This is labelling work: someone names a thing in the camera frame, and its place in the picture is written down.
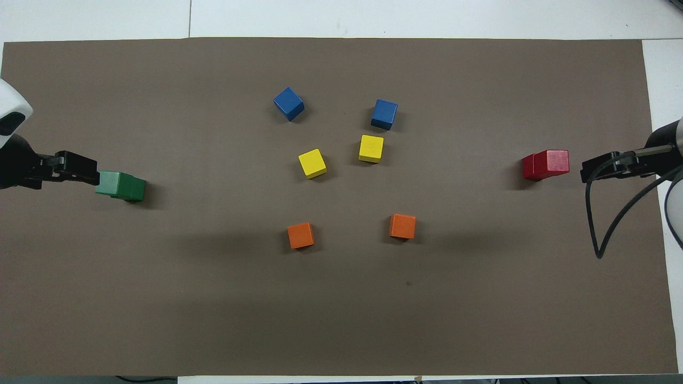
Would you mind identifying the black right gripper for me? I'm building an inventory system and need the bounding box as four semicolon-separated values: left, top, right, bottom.
581;121;681;184

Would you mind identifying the yellow wooden cube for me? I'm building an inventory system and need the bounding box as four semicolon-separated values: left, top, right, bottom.
298;148;328;179
359;134;385;164

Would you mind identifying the black floor cable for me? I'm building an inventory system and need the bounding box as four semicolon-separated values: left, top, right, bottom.
115;375;178;384

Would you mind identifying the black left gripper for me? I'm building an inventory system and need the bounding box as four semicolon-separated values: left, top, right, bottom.
0;133;100;191

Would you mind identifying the orange wooden cube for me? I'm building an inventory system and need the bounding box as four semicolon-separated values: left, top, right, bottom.
389;213;417;240
287;222;315;250

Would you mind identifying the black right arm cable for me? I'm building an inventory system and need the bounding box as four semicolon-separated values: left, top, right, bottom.
585;150;683;260

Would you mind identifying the blue wooden cube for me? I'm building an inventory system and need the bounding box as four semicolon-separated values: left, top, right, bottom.
371;99;399;131
273;87;305;122

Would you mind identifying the brown paper table mat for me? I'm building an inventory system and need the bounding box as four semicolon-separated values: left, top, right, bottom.
0;37;679;377

